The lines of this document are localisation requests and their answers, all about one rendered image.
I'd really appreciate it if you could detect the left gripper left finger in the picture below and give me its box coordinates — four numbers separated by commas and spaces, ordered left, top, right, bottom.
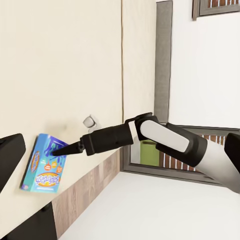
0, 133, 26, 193

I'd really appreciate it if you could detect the board game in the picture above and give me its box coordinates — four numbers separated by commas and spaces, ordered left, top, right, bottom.
21, 133, 70, 193

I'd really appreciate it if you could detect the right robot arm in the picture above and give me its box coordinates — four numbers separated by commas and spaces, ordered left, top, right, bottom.
52, 112, 240, 194

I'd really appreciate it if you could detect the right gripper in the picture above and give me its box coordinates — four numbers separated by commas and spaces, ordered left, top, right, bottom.
52, 126, 120, 157

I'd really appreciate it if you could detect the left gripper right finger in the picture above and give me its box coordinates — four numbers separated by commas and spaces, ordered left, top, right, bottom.
224, 133, 240, 173

